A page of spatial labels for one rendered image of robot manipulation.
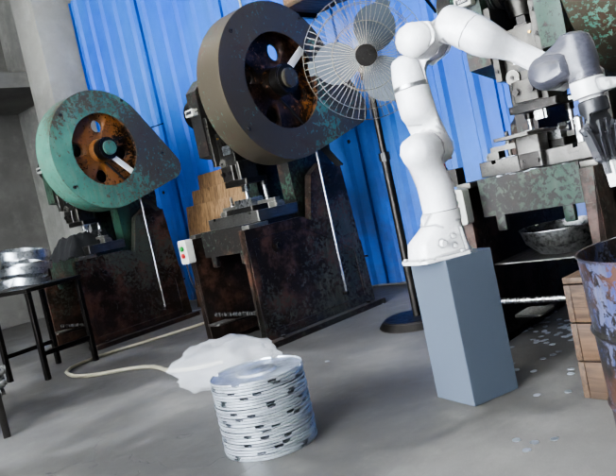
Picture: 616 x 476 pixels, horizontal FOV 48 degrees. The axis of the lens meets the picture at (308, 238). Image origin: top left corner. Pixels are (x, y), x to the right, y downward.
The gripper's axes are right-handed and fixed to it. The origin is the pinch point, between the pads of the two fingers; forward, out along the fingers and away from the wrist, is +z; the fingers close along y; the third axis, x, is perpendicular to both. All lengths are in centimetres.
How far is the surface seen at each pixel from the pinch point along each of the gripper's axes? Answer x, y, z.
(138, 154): -358, 42, -94
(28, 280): -313, 136, -26
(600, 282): 32, 47, 18
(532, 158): -62, -33, -10
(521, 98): -65, -39, -33
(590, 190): -37.2, -29.8, 5.4
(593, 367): -14, 12, 50
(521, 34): -62, -44, -56
